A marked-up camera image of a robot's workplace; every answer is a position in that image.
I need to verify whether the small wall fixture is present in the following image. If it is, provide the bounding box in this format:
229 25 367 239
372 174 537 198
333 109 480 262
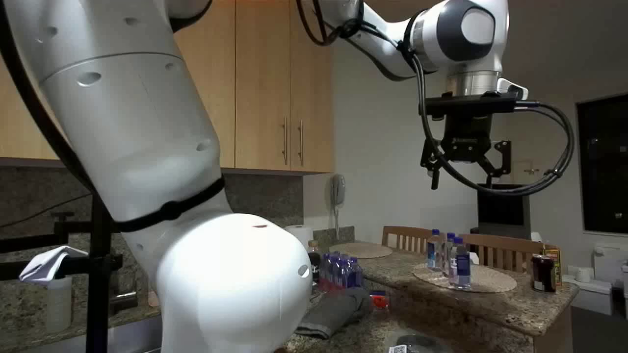
514 156 543 178

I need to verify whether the clear water bottle blue label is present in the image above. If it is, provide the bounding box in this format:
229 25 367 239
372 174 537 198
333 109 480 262
441 229 459 276
425 227 445 274
449 235 474 292

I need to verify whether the round beige placemat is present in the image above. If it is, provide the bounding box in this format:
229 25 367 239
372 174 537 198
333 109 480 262
410 260 520 296
327 239 394 260

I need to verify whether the flat screen television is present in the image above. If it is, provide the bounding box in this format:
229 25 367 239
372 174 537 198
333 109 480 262
474 182 533 241

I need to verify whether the small red object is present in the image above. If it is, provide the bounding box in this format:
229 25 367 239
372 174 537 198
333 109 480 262
367 288 392 311

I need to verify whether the black round object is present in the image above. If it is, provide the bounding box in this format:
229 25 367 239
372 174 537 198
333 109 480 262
388 333 451 353

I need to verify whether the yellow box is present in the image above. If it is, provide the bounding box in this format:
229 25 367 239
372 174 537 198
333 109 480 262
543 243 563 290

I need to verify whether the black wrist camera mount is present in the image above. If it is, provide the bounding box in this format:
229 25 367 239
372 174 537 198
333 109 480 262
421 92 520 119

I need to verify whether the white furniture unit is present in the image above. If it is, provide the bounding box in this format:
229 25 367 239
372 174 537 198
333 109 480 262
563 241 628 317

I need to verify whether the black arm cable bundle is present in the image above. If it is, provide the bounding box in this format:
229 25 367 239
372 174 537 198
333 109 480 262
0 0 578 235

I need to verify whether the light wooden wall cabinet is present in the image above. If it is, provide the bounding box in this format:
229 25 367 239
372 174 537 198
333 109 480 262
0 0 335 176

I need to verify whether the black camera stand pole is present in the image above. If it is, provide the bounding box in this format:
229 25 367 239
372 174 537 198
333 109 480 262
0 194 125 353

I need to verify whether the white crumpled cloth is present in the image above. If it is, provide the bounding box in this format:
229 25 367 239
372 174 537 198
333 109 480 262
17 243 90 284

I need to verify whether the dark window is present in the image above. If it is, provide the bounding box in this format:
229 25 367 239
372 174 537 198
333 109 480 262
575 92 628 235

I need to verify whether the thin black wall cable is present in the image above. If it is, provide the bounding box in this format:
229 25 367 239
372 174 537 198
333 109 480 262
0 190 94 231

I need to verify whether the white plastic container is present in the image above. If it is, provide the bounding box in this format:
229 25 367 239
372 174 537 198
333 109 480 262
25 274 74 335

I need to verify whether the wooden dining chair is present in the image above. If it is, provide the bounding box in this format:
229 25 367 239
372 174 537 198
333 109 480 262
380 223 433 256
463 231 545 274

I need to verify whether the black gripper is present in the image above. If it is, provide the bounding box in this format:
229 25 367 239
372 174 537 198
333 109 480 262
420 111 514 192

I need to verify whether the dark drink can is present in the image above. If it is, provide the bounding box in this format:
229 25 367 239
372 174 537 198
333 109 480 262
529 251 557 294

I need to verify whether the stainless steel sink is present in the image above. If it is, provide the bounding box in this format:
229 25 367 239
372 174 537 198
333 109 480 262
106 315 162 353

